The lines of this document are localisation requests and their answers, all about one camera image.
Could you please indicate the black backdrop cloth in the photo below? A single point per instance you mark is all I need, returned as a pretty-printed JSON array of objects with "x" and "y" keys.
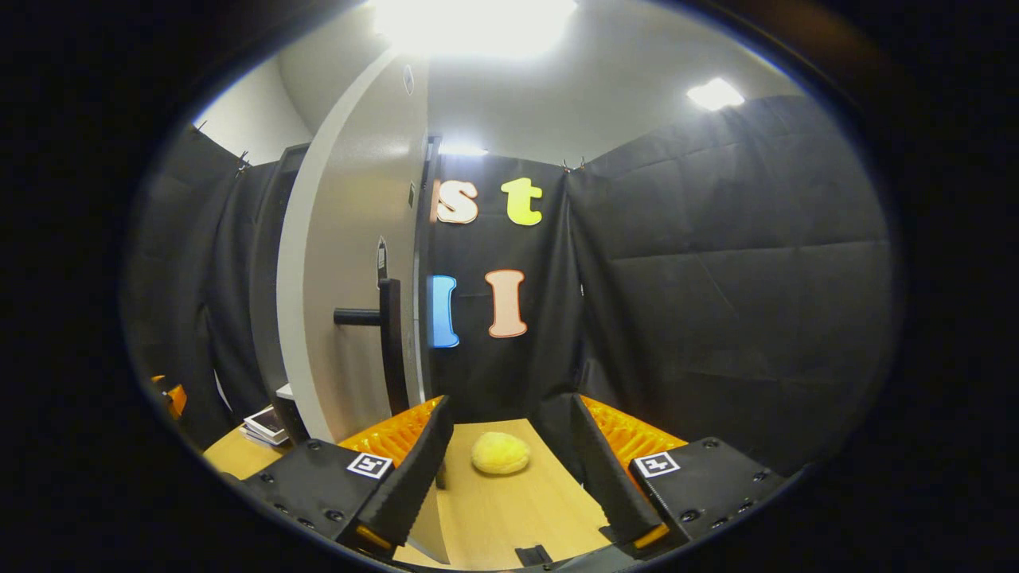
[{"x": 716, "y": 278}]

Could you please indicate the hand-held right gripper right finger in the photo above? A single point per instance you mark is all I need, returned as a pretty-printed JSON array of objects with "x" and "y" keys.
[{"x": 611, "y": 485}]

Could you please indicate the yellow sponge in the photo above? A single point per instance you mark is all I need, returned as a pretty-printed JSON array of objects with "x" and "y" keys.
[{"x": 500, "y": 454}]

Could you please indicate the large ceiling light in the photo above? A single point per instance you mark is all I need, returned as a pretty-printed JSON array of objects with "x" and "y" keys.
[{"x": 474, "y": 28}]

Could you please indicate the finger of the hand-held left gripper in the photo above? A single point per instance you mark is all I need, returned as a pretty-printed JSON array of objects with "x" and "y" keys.
[{"x": 177, "y": 398}]

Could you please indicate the small ceiling light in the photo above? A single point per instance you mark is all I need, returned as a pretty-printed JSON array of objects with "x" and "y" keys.
[{"x": 715, "y": 94}]

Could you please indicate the grey cabinet door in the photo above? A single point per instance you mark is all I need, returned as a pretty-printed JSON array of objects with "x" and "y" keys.
[{"x": 350, "y": 239}]

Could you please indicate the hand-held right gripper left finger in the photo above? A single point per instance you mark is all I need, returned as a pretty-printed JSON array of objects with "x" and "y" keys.
[{"x": 414, "y": 481}]

